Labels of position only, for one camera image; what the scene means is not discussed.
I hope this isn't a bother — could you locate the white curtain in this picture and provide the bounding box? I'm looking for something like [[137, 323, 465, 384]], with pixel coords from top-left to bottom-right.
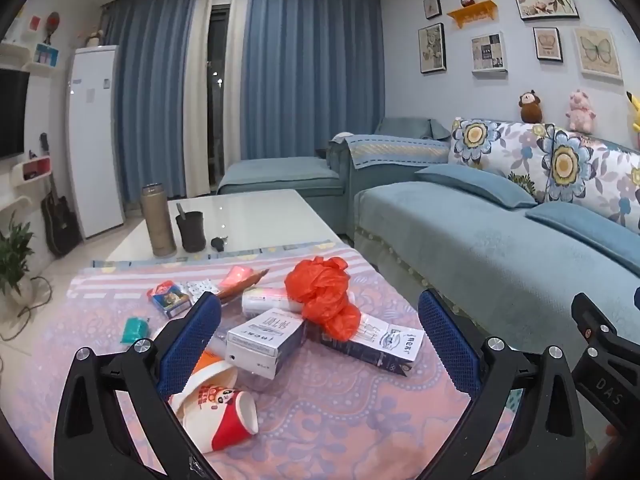
[[184, 0, 213, 200], [225, 0, 252, 161]]

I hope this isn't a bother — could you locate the green potted plant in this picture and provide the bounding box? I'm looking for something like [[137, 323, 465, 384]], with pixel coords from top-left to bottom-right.
[[0, 212, 37, 306]]

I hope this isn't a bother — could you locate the dark cup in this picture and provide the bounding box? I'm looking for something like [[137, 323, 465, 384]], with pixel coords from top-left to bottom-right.
[[175, 211, 207, 253]]

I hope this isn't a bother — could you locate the crown picture frame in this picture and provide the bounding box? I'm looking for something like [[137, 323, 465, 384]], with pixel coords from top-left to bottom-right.
[[532, 26, 564, 63]]

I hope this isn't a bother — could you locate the teal packet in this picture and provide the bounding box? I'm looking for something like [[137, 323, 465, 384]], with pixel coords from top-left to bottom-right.
[[121, 316, 149, 345]]

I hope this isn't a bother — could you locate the orange wall shelf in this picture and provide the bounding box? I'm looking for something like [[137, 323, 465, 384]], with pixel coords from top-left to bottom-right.
[[446, 1, 499, 28]]

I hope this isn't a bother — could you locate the blue and red card box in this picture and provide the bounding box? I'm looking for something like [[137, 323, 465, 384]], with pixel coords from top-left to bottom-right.
[[146, 282, 193, 319]]

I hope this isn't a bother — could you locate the tall black picture frame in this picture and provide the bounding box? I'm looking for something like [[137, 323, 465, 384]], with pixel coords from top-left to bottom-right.
[[418, 22, 447, 75]]

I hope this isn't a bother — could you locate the white plastic bottle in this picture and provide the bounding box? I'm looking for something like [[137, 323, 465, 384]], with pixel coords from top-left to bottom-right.
[[242, 286, 297, 319]]

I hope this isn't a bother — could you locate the floor cable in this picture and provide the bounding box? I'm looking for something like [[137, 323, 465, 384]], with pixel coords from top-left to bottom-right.
[[0, 275, 53, 342]]

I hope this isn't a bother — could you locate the red plastic bag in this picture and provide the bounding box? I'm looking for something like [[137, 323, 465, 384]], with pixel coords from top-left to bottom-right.
[[285, 256, 362, 341]]

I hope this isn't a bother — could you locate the yellow plush toy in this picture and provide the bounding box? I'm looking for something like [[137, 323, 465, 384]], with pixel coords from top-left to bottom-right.
[[626, 91, 640, 136]]

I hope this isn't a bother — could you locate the white refrigerator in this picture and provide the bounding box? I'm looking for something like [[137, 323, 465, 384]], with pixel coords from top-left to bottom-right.
[[67, 45, 126, 240]]

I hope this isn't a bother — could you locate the white picture frame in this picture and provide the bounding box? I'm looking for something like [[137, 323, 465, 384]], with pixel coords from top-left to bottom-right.
[[470, 32, 508, 78]]

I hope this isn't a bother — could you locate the black television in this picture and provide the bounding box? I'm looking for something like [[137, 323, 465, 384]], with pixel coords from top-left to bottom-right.
[[0, 67, 31, 158]]

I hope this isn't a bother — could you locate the striped armrest cover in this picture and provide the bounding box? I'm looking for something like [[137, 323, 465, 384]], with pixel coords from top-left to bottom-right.
[[342, 132, 451, 171]]

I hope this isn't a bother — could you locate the dark balcony door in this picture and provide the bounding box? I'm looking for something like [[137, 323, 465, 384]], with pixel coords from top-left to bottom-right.
[[207, 5, 232, 181]]

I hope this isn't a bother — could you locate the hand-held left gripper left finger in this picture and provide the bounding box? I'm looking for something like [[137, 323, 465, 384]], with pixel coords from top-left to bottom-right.
[[52, 290, 223, 480]]

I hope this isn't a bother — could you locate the plush toy on refrigerator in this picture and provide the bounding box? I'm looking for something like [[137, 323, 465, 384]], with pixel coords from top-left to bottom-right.
[[80, 25, 106, 49]]

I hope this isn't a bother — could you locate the red and white paper cup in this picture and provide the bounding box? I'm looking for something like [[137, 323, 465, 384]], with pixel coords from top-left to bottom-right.
[[181, 385, 260, 453]]

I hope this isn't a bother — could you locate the blue curtain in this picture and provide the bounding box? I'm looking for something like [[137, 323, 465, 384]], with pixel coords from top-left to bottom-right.
[[240, 0, 386, 161], [102, 0, 201, 206]]

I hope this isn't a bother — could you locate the brown monkey plush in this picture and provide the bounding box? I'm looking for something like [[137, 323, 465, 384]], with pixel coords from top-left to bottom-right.
[[518, 90, 545, 124]]

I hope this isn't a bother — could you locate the orange and white paper cup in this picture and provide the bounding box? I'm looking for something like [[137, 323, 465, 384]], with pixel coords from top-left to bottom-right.
[[167, 350, 239, 411]]

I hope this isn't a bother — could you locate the pink printed blanket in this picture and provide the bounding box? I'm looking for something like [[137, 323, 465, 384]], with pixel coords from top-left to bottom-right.
[[0, 240, 517, 480]]

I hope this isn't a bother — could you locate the pink pig plush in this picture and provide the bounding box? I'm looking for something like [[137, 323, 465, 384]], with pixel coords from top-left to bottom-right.
[[566, 89, 598, 133]]

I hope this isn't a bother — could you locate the pink and white wall shelf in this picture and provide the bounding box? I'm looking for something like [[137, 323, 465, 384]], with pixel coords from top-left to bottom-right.
[[12, 157, 53, 184]]

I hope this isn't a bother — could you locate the black guitar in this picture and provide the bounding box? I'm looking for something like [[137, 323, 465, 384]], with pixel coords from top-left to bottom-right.
[[39, 132, 82, 257]]

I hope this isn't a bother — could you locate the bronze thermos bottle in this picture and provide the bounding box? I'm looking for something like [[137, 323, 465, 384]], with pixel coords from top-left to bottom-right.
[[140, 183, 177, 257]]

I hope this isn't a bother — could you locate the floral cushion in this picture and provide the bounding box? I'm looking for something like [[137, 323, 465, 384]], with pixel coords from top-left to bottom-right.
[[537, 125, 640, 233], [448, 117, 556, 196]]

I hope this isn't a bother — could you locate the butterfly picture frame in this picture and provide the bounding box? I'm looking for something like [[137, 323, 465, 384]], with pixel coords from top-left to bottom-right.
[[572, 26, 623, 81]]

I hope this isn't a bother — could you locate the pink plastic packet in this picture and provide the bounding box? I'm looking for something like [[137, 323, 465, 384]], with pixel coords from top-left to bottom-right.
[[223, 266, 257, 291]]

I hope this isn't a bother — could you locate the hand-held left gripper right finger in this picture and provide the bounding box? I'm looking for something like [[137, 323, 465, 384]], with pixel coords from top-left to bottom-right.
[[417, 287, 587, 480]]

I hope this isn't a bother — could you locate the white cardboard box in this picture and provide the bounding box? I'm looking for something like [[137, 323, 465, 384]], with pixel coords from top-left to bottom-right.
[[226, 308, 307, 380]]

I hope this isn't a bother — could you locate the white coffee table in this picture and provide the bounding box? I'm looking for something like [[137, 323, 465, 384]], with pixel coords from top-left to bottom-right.
[[105, 189, 346, 263]]

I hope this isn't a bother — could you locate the blue cushion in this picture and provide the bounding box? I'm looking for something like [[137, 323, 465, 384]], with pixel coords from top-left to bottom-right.
[[525, 201, 640, 281], [415, 164, 538, 209]]

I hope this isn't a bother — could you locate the blue sofa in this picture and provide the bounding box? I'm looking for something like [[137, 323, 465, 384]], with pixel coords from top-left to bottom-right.
[[217, 117, 640, 366]]

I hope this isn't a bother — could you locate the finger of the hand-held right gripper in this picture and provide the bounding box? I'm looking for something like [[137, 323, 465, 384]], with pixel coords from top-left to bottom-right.
[[571, 292, 640, 433]]

